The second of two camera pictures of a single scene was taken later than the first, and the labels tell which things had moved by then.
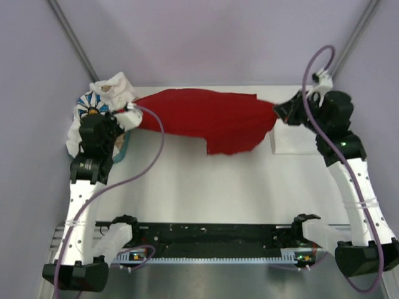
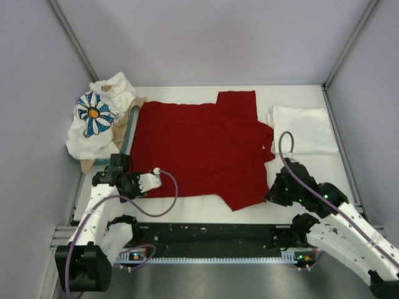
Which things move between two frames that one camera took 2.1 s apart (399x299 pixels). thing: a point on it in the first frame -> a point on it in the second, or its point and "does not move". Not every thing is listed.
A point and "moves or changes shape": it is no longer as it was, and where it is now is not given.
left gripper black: x=110 y=118 -> x=135 y=177
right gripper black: x=288 y=110 -> x=272 y=195
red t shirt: x=230 y=123 moves or changes shape
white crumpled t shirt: x=116 y=92 does not move
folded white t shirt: x=293 y=139 does not move
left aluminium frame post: x=72 y=38 does not move
